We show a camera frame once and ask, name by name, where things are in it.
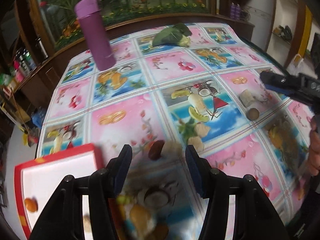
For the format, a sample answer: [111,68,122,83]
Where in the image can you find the beige sugarcane chunk small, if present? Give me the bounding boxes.
[187,136,204,152]

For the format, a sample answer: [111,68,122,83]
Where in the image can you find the dark red jujube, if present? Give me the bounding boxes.
[148,140,165,160]

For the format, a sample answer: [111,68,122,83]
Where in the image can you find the brown kiwi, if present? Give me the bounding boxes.
[247,108,260,121]

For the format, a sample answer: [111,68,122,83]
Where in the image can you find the orange mandarin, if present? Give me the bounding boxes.
[24,198,38,213]

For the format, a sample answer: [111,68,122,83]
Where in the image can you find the operator right hand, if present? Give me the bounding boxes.
[307,117,320,176]

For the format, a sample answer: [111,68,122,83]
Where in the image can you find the white plastic bag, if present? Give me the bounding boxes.
[287,54,304,76]

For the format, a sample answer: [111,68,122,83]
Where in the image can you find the red white shallow box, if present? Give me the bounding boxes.
[14,144,104,238]

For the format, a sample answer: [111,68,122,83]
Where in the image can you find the fruit print tablecloth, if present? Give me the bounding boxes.
[37,23,312,239]

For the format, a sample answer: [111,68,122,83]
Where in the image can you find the purple bottles on shelf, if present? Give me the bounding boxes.
[229,3,241,21]

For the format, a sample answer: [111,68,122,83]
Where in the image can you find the green leafy vegetable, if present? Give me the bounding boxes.
[152,23,192,47]

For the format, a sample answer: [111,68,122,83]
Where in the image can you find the pink bottle on counter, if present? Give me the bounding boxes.
[14,60,24,83]

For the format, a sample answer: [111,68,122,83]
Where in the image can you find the purple thermos bottle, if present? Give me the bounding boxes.
[74,0,116,71]

